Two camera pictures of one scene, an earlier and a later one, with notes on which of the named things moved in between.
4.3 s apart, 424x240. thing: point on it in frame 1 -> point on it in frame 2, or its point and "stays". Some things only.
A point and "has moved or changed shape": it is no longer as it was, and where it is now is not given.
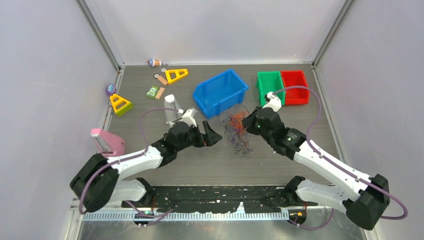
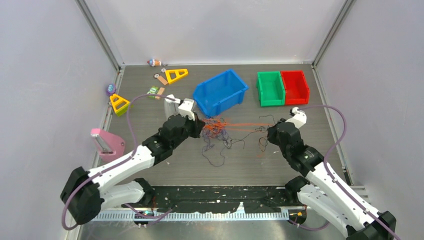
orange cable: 237,119 has moved or changed shape
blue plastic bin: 220,92 stays
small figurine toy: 153,62 stays
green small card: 152,92 stays
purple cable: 240,139 has moved or changed shape
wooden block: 159,93 stays
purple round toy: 111,89 stays
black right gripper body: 253,127 -> 274,138
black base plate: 200,199 stays
